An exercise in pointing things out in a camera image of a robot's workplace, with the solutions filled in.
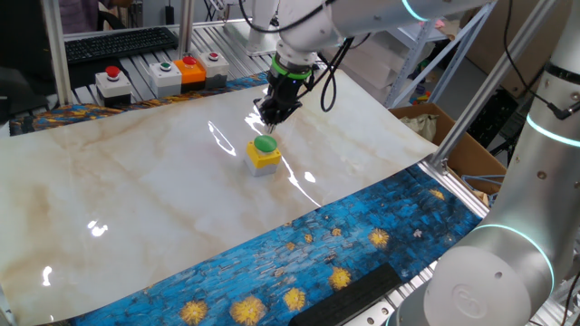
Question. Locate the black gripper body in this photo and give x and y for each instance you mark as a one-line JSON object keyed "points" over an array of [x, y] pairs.
{"points": [[285, 90]]}

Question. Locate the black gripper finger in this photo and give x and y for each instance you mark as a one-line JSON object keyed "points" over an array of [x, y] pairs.
{"points": [[286, 113], [265, 109]]}

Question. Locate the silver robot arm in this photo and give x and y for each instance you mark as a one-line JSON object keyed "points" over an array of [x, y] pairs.
{"points": [[498, 262]]}

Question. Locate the black robot base pad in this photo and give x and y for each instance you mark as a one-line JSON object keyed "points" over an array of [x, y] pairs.
{"points": [[349, 296]]}

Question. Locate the white box small red button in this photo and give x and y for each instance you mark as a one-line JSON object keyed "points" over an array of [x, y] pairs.
{"points": [[215, 68]]}

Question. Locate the orange box red button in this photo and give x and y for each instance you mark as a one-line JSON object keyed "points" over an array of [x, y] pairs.
{"points": [[190, 74]]}

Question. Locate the white box green button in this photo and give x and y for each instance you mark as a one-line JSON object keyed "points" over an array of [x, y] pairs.
{"points": [[165, 79]]}

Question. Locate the white-black box red mushroom button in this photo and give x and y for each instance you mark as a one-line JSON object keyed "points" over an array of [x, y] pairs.
{"points": [[113, 86]]}

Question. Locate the white stand with metal plate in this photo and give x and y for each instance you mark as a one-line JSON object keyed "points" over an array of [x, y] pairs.
{"points": [[260, 36]]}

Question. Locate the white carton stack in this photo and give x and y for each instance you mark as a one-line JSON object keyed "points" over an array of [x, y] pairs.
{"points": [[371, 68]]}

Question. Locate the blue starry painting cloth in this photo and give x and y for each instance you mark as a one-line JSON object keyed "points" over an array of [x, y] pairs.
{"points": [[362, 217]]}

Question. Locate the grey metal shelf rack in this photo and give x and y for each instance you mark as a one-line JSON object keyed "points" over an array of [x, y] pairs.
{"points": [[408, 34]]}

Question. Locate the colourful toy blocks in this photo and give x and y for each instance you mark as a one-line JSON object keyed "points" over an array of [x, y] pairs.
{"points": [[420, 96]]}

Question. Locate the crumpled beige paper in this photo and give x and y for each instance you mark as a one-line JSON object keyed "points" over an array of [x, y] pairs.
{"points": [[421, 127]]}

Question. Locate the glossy marble pattern sheet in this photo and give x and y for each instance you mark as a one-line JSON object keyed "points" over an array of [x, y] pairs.
{"points": [[136, 181]]}

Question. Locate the black computer keyboard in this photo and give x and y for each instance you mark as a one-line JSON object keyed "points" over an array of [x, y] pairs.
{"points": [[118, 44]]}

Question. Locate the open brown cardboard box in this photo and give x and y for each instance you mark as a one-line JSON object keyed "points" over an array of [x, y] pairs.
{"points": [[471, 154]]}

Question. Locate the black crate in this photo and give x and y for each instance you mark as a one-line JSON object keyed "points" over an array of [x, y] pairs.
{"points": [[491, 115]]}

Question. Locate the large brown cardboard box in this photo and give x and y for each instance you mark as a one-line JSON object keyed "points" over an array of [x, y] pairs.
{"points": [[494, 45]]}

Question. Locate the black tripod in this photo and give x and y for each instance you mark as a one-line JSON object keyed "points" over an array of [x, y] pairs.
{"points": [[511, 144]]}

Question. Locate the aluminium frame post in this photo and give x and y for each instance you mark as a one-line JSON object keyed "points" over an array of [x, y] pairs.
{"points": [[186, 27], [489, 81], [56, 54]]}

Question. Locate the black wall plug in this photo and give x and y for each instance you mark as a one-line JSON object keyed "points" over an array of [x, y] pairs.
{"points": [[169, 16]]}

